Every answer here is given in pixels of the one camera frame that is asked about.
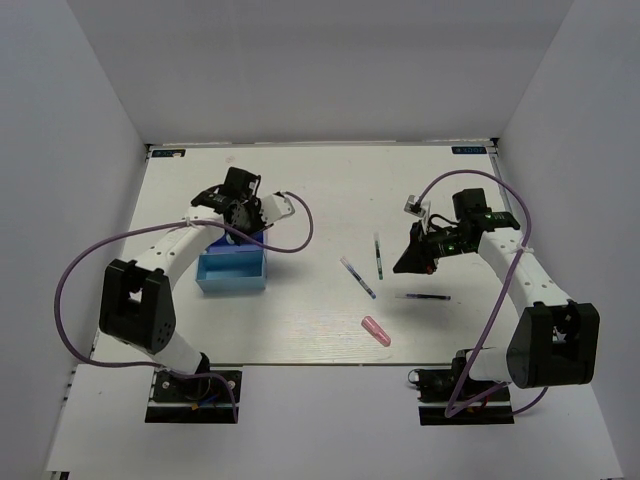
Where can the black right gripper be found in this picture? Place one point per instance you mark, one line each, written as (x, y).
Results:
(419, 257)

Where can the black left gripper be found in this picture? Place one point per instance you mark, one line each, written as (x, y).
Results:
(255, 205)

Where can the blue ink pen refill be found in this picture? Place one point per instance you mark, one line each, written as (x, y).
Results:
(349, 267)

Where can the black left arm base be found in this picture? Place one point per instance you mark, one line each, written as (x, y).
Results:
(203, 401)

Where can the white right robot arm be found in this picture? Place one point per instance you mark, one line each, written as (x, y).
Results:
(555, 340)

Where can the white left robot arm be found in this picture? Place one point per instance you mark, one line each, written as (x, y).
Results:
(137, 305)

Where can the pink blue tiered organizer box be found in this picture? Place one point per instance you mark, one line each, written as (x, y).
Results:
(225, 267)

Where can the purple ink pen refill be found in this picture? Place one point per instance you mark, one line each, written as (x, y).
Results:
(423, 296)

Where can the green ink pen refill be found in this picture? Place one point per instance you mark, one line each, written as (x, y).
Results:
(378, 257)

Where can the left corner table sticker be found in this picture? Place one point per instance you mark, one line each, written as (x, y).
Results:
(168, 153)

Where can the corner table sticker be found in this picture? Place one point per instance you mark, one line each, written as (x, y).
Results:
(469, 150)
(168, 153)

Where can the right corner table sticker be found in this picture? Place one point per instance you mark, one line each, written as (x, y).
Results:
(469, 150)

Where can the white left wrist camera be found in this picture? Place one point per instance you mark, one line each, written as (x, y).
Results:
(275, 207)

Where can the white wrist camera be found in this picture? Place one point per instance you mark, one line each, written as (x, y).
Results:
(275, 207)
(420, 209)

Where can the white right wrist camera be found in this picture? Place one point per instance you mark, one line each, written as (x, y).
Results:
(420, 209)

